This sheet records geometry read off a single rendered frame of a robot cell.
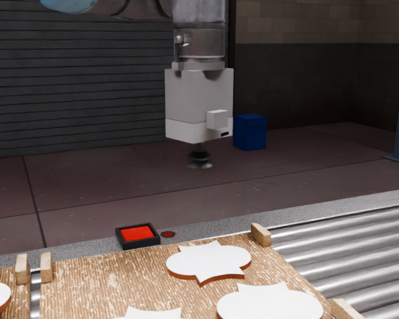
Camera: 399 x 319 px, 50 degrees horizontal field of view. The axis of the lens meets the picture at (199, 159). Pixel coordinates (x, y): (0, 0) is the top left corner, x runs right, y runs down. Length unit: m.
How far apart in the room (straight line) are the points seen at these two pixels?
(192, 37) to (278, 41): 5.82
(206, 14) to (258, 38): 5.63
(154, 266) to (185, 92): 0.31
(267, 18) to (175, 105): 5.71
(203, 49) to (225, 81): 0.07
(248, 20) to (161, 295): 5.63
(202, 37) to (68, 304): 0.43
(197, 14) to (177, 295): 0.41
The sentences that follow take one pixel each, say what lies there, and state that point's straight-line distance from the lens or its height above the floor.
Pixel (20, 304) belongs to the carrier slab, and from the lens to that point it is 0.72.
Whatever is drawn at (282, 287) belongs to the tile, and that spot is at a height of 0.95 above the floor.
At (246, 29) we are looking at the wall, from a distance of 6.14.
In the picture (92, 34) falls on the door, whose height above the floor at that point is 1.36.
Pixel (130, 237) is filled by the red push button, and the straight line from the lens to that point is 0.89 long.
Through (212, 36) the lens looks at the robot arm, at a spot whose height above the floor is 1.32.
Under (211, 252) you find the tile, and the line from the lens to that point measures 0.78.
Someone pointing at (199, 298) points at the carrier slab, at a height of 0.94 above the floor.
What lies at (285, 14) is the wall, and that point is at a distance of 6.49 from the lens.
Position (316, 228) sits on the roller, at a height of 0.92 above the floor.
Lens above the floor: 1.31
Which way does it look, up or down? 16 degrees down
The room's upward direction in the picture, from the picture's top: straight up
